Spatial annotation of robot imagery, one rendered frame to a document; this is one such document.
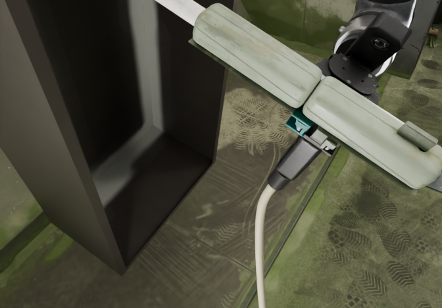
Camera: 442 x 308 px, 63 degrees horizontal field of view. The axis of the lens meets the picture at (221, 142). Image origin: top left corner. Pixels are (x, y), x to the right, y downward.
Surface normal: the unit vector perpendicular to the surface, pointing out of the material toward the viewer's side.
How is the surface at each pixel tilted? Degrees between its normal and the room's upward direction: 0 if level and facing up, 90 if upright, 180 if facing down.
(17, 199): 57
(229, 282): 0
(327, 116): 89
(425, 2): 90
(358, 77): 24
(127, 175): 12
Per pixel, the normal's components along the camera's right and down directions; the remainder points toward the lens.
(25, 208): 0.65, -0.07
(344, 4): -0.55, 0.64
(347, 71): 0.28, -0.51
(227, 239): -0.08, -0.68
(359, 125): -0.22, 0.09
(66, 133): 0.84, 0.48
